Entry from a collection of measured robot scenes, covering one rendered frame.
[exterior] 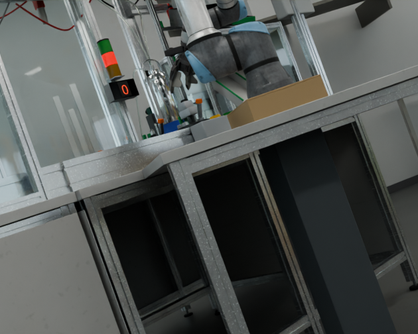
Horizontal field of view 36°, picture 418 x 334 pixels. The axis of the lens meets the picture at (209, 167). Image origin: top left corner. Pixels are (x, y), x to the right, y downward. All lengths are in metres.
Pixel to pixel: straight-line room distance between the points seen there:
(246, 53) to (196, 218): 0.60
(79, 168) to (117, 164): 0.14
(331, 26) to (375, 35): 0.51
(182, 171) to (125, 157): 0.49
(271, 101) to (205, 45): 0.27
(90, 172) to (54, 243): 0.29
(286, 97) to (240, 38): 0.23
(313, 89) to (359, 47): 5.20
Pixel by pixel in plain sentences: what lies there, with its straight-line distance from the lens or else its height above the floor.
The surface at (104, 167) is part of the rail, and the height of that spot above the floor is 0.91.
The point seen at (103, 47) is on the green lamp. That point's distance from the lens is 2.56.
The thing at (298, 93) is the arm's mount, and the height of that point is 0.91.
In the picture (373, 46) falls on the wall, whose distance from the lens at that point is 7.24.
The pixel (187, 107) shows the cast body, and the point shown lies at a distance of 2.53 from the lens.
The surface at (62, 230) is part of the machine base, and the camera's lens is 1.85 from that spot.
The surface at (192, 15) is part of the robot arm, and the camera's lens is 2.02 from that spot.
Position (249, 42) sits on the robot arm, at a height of 1.11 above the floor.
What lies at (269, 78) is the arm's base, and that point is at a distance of 1.96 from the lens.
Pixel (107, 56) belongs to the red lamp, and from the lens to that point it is 2.55.
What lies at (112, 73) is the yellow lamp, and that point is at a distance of 2.54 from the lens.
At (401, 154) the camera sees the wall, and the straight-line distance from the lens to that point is 7.14.
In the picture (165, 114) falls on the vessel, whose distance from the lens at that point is 3.50.
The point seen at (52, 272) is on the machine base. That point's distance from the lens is 1.82.
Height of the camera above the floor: 0.75
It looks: 1 degrees up
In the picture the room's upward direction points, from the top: 20 degrees counter-clockwise
